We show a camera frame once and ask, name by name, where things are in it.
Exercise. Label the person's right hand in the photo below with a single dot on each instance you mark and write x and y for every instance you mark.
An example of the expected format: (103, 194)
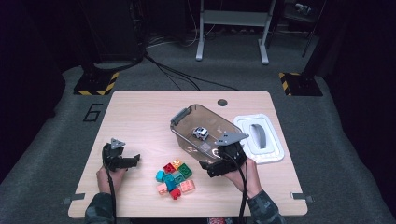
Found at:
(253, 179)

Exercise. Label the small pink toy brick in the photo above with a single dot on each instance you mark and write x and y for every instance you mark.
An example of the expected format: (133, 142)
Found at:
(162, 188)

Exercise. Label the white toy car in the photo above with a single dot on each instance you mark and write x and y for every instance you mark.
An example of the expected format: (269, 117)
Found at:
(200, 133)

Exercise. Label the black hazard-striped base plate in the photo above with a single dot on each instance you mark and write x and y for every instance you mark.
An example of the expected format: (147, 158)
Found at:
(93, 83)
(303, 85)

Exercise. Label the grey device on stand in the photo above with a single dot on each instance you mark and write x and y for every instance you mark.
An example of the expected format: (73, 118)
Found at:
(302, 7)

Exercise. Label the person's left hand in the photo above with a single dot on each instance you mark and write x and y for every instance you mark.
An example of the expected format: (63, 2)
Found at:
(102, 182)

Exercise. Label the grey tape strip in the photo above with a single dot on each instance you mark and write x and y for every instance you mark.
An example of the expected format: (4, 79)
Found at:
(300, 196)
(76, 196)

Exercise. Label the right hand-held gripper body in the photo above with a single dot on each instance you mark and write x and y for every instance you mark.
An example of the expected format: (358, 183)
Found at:
(232, 155)

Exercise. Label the light blue toy brick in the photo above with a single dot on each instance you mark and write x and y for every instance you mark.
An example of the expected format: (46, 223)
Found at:
(160, 176)

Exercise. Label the white metal desk frame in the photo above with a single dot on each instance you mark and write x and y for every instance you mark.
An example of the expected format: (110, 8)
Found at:
(233, 18)

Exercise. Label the red toy brick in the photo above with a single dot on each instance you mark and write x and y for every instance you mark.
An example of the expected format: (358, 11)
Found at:
(175, 193)
(169, 168)

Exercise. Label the red patterned thing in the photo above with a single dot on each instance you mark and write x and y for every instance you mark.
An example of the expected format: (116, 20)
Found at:
(214, 221)

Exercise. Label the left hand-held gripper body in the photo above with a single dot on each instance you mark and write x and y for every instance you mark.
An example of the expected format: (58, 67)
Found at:
(112, 158)

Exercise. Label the black cabinet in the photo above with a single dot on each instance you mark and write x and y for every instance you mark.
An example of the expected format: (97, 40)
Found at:
(115, 31)

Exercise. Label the orange toy brick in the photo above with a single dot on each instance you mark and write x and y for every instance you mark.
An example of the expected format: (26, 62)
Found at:
(176, 164)

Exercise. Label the green toy brick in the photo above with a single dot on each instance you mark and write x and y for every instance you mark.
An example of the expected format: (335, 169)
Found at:
(185, 170)

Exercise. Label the clear brown storage box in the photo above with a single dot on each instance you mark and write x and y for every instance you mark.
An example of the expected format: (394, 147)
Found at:
(214, 119)

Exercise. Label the teal toy brick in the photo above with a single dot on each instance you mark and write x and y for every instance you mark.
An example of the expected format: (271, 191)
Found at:
(168, 178)

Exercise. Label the grey-green toy brick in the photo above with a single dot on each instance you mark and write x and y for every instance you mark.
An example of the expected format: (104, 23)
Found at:
(179, 178)

